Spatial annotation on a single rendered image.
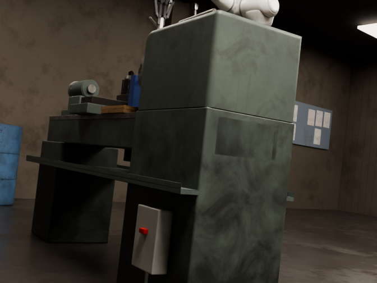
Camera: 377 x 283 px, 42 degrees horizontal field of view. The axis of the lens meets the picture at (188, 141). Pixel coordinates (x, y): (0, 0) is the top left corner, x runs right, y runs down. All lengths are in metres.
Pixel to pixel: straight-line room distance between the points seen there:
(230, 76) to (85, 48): 4.60
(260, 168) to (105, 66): 4.70
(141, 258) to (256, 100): 0.81
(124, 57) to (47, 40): 1.09
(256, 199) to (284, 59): 0.61
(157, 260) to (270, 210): 0.52
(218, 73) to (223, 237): 0.65
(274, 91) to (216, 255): 0.72
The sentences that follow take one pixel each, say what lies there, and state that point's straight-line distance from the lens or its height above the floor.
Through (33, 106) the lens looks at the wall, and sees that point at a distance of 6.11.
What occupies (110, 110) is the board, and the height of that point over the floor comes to 0.88.
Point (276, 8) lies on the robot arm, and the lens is 2.80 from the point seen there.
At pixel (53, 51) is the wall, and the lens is 6.26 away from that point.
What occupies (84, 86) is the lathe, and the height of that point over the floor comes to 1.09.
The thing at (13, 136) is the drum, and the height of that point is 0.70.
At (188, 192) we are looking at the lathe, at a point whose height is 0.53.
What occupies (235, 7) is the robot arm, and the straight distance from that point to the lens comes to 2.88.
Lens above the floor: 0.65
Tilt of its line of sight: 2 degrees up
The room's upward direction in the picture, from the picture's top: 6 degrees clockwise
